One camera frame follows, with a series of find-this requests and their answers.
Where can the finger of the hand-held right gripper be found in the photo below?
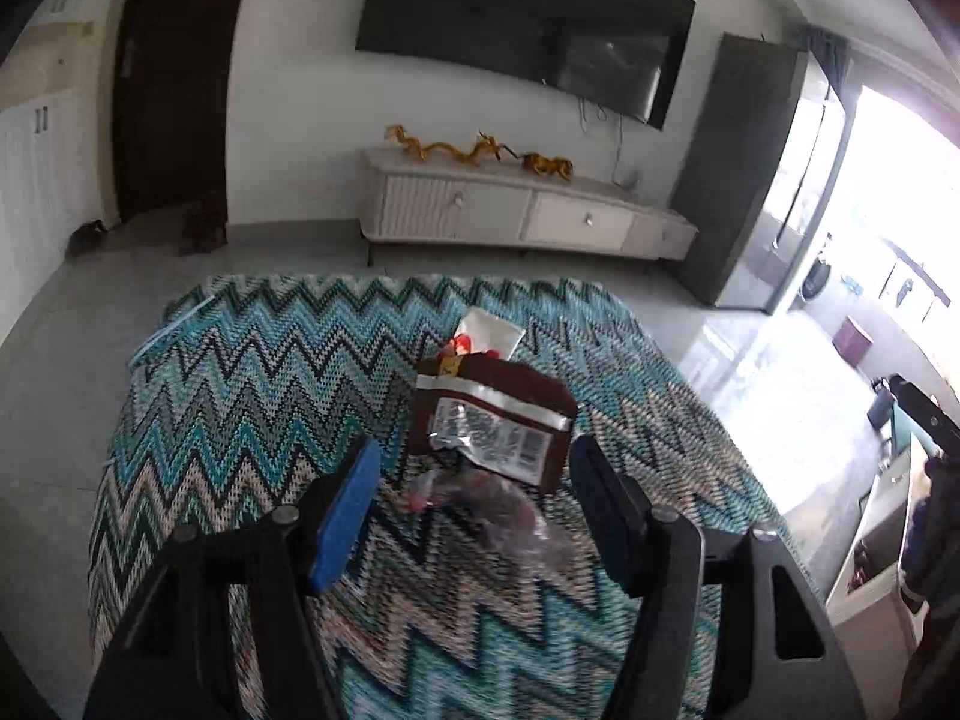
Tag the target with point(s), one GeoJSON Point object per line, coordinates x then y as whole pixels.
{"type": "Point", "coordinates": [930, 416]}
{"type": "Point", "coordinates": [937, 532]}

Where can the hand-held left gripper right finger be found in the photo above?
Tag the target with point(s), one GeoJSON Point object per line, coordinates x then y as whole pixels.
{"type": "Point", "coordinates": [607, 517]}

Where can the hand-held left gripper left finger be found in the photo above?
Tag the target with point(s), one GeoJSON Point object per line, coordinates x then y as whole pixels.
{"type": "Point", "coordinates": [345, 517]}

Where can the white bin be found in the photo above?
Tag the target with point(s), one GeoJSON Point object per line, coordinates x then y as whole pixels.
{"type": "Point", "coordinates": [885, 510]}

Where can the clear plastic wrapper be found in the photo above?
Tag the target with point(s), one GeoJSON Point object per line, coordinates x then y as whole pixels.
{"type": "Point", "coordinates": [517, 517]}

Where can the brown snack wrapper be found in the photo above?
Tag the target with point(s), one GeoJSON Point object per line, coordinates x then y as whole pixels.
{"type": "Point", "coordinates": [517, 386]}

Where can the grey-blue bucket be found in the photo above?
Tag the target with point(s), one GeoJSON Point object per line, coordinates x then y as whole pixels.
{"type": "Point", "coordinates": [880, 405]}

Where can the purple stool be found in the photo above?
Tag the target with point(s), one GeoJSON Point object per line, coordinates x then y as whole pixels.
{"type": "Point", "coordinates": [853, 341]}

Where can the zigzag knitted blanket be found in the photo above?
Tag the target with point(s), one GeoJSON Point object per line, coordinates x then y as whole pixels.
{"type": "Point", "coordinates": [262, 390]}

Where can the washing machine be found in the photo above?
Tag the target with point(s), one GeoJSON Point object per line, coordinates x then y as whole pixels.
{"type": "Point", "coordinates": [817, 281]}

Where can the white snack wrapper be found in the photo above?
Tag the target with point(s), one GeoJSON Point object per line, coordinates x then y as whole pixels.
{"type": "Point", "coordinates": [491, 330]}

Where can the grey refrigerator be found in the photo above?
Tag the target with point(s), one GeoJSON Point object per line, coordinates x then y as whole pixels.
{"type": "Point", "coordinates": [742, 180]}

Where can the white television stand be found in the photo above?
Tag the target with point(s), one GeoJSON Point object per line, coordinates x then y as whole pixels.
{"type": "Point", "coordinates": [487, 202]}

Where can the white router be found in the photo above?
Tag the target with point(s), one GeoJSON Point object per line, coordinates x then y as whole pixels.
{"type": "Point", "coordinates": [627, 178]}

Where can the golden tiger figurine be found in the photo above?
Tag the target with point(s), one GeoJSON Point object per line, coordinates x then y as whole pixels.
{"type": "Point", "coordinates": [549, 165]}

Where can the teal curtain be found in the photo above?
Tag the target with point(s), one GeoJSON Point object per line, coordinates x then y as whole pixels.
{"type": "Point", "coordinates": [829, 60]}

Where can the golden dragon figurine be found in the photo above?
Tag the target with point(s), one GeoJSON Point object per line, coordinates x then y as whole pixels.
{"type": "Point", "coordinates": [450, 151]}

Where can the white base cabinet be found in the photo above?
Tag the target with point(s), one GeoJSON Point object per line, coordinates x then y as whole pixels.
{"type": "Point", "coordinates": [37, 187]}

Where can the dark brown door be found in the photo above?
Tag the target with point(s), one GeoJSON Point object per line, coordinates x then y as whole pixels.
{"type": "Point", "coordinates": [180, 90]}

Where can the wall-mounted black television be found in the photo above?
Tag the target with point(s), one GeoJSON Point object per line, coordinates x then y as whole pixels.
{"type": "Point", "coordinates": [487, 7]}

